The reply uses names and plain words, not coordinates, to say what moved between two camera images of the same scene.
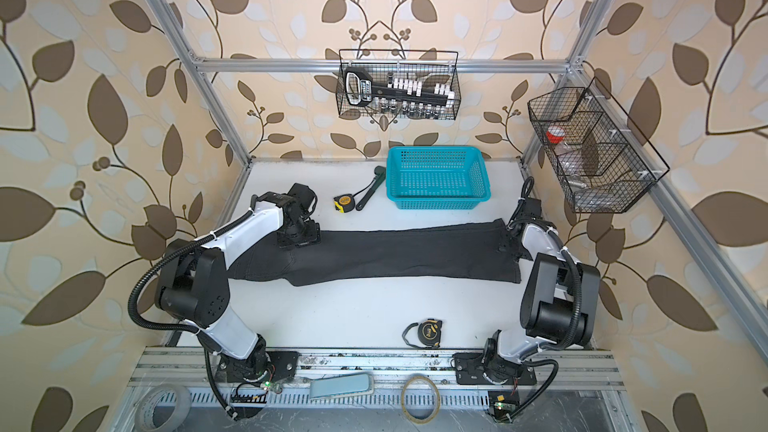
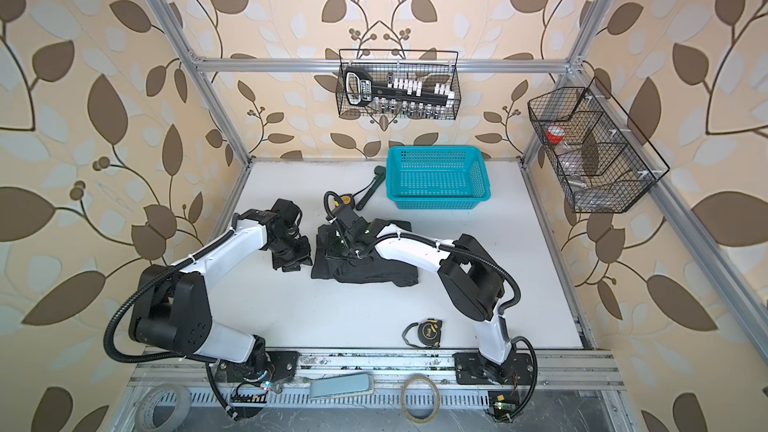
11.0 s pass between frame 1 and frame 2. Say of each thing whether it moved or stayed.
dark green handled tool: stayed
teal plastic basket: stayed
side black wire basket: stayed
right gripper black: moved
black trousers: moved
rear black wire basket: stayed
